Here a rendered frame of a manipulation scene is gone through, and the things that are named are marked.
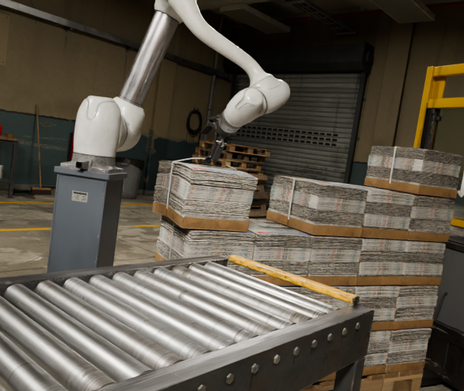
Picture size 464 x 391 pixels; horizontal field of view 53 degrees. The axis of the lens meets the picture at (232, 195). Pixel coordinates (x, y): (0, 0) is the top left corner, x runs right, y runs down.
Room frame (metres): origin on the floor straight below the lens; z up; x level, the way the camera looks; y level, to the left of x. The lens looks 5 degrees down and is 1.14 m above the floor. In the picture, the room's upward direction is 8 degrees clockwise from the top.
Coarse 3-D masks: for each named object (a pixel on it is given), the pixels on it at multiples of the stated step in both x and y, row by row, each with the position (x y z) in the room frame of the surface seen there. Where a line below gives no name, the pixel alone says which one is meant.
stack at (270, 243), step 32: (160, 224) 2.05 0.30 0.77; (256, 224) 2.11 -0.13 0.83; (192, 256) 1.73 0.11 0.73; (224, 256) 1.80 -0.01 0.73; (256, 256) 1.88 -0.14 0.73; (288, 256) 1.95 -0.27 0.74; (320, 256) 2.03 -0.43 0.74; (352, 256) 2.12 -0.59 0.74; (384, 256) 2.21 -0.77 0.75; (288, 288) 1.95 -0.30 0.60; (352, 288) 2.12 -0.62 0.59; (384, 288) 2.22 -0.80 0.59; (384, 320) 2.24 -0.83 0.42; (384, 352) 2.25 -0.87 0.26; (320, 384) 2.10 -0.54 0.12
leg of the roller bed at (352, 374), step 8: (360, 360) 1.11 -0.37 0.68; (344, 368) 1.11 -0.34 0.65; (352, 368) 1.10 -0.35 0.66; (360, 368) 1.11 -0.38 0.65; (336, 376) 1.12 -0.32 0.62; (344, 376) 1.11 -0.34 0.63; (352, 376) 1.09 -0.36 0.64; (360, 376) 1.12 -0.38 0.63; (336, 384) 1.12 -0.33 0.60; (344, 384) 1.11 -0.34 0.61; (352, 384) 1.09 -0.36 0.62; (360, 384) 1.13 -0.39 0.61
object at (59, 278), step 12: (132, 264) 1.23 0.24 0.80; (144, 264) 1.25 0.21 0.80; (156, 264) 1.27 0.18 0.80; (168, 264) 1.29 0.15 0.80; (180, 264) 1.31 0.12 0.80; (204, 264) 1.38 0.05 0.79; (12, 276) 0.99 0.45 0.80; (24, 276) 1.00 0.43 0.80; (36, 276) 1.02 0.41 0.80; (48, 276) 1.03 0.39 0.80; (60, 276) 1.04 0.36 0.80; (72, 276) 1.05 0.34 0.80; (84, 276) 1.07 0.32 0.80; (108, 276) 1.12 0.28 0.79; (0, 288) 0.93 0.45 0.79
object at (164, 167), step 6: (162, 162) 1.99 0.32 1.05; (168, 162) 1.92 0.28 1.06; (162, 168) 1.97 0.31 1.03; (168, 168) 1.91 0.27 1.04; (162, 174) 1.96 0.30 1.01; (168, 174) 1.90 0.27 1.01; (162, 180) 1.96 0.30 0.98; (168, 180) 1.89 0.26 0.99; (156, 186) 2.01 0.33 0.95; (162, 186) 1.94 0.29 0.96; (156, 192) 2.00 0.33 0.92; (162, 192) 1.93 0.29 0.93; (156, 198) 1.99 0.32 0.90; (162, 198) 1.92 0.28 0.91
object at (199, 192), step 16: (176, 176) 1.83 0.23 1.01; (192, 176) 1.69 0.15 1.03; (208, 176) 1.72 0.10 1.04; (224, 176) 1.75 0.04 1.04; (240, 176) 1.78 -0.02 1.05; (176, 192) 1.79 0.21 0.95; (192, 192) 1.71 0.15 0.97; (208, 192) 1.74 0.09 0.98; (224, 192) 1.77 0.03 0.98; (240, 192) 1.80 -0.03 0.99; (176, 208) 1.77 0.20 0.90; (192, 208) 1.72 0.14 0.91; (208, 208) 1.75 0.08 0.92; (224, 208) 1.78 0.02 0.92; (240, 208) 1.81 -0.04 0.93
